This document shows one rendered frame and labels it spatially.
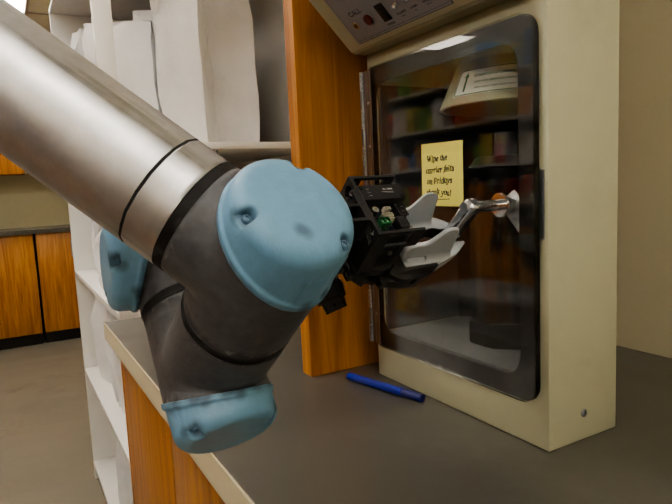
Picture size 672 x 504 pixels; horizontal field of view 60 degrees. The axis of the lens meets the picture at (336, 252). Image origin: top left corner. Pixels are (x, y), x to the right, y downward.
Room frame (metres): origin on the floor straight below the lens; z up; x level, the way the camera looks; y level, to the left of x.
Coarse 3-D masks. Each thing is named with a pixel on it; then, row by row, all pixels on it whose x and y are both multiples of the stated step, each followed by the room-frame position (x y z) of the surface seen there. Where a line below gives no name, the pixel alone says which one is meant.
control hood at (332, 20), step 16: (320, 0) 0.80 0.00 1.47; (464, 0) 0.64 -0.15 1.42; (480, 0) 0.63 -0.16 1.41; (496, 0) 0.62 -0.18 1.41; (336, 16) 0.80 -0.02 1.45; (432, 16) 0.69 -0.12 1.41; (448, 16) 0.67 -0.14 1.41; (336, 32) 0.83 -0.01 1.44; (400, 32) 0.74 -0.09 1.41; (416, 32) 0.74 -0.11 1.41; (352, 48) 0.83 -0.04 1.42; (368, 48) 0.81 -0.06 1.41
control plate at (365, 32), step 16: (336, 0) 0.77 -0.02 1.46; (352, 0) 0.75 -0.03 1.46; (368, 0) 0.73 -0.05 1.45; (384, 0) 0.71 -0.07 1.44; (400, 0) 0.70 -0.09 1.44; (416, 0) 0.68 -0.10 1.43; (432, 0) 0.66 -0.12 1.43; (448, 0) 0.65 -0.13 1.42; (352, 16) 0.78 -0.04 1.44; (400, 16) 0.72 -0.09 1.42; (416, 16) 0.70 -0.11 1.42; (352, 32) 0.80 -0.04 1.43; (368, 32) 0.78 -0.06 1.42; (384, 32) 0.76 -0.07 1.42
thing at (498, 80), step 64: (384, 64) 0.80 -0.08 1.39; (448, 64) 0.69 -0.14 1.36; (512, 64) 0.60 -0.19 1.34; (384, 128) 0.81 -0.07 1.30; (448, 128) 0.69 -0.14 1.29; (512, 128) 0.61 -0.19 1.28; (512, 192) 0.61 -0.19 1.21; (512, 256) 0.61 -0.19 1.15; (384, 320) 0.82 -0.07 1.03; (448, 320) 0.70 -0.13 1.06; (512, 320) 0.61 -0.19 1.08; (512, 384) 0.61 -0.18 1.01
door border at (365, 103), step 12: (360, 96) 0.85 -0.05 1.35; (372, 132) 0.83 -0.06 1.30; (372, 144) 0.83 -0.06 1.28; (372, 156) 0.83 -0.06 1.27; (372, 168) 0.83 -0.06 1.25; (372, 180) 0.84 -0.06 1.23; (372, 288) 0.85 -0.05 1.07; (372, 300) 0.85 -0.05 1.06; (372, 312) 0.85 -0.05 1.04; (540, 360) 0.59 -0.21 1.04; (540, 372) 0.59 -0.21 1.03; (540, 384) 0.59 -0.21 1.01
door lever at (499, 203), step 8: (472, 200) 0.60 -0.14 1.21; (488, 200) 0.61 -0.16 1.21; (496, 200) 0.61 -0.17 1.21; (504, 200) 0.61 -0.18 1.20; (464, 208) 0.59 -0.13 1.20; (472, 208) 0.59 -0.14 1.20; (480, 208) 0.59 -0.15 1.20; (488, 208) 0.60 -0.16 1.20; (496, 208) 0.61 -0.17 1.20; (504, 208) 0.61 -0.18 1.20; (456, 216) 0.61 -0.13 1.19; (464, 216) 0.60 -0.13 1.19; (472, 216) 0.60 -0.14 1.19; (448, 224) 0.62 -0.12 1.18; (456, 224) 0.61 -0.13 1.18; (464, 224) 0.61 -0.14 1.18
